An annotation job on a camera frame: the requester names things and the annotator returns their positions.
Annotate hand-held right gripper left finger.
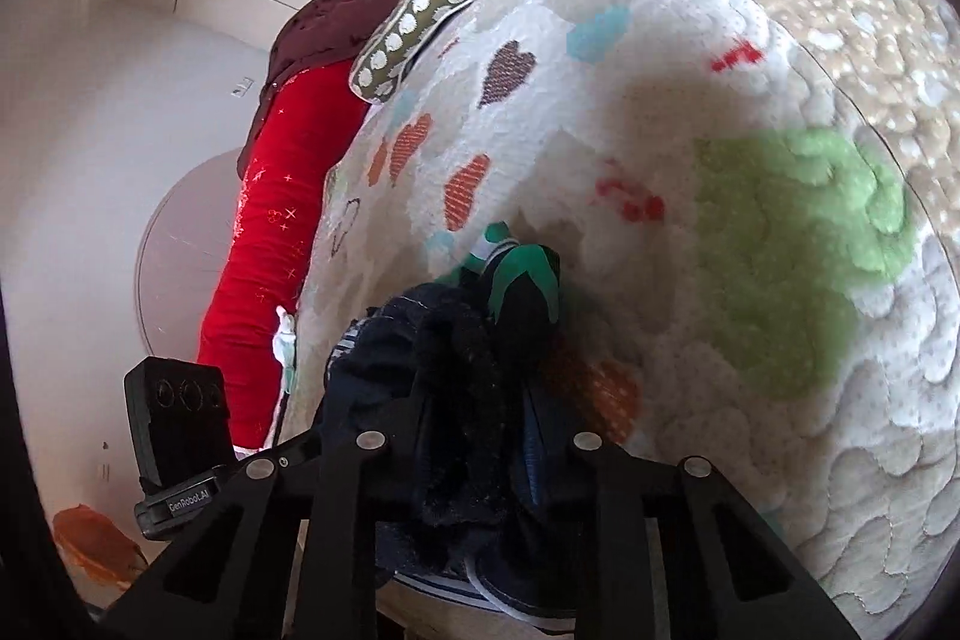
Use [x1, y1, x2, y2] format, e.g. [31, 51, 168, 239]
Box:
[97, 430, 422, 640]

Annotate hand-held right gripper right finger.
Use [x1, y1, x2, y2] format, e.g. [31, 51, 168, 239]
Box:
[517, 377, 863, 640]

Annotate navy and striped pants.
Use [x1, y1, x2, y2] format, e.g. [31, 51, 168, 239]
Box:
[313, 281, 605, 635]

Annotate orange slipper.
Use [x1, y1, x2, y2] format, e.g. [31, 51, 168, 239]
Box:
[51, 503, 149, 587]

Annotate grey round headboard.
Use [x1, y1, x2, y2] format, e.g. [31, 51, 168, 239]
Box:
[135, 149, 250, 365]

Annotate black and green garment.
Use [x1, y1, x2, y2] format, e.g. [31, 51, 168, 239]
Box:
[442, 221, 563, 348]

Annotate red bolster pillow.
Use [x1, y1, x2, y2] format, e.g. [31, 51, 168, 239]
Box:
[196, 61, 372, 447]

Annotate patchwork heart quilt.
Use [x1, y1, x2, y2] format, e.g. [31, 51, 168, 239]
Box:
[266, 0, 960, 620]

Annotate maroon blanket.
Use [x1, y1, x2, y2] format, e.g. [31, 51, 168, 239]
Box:
[237, 0, 422, 180]

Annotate olive patterned bolster pillow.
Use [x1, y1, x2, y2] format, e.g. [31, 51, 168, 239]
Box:
[351, 0, 512, 106]

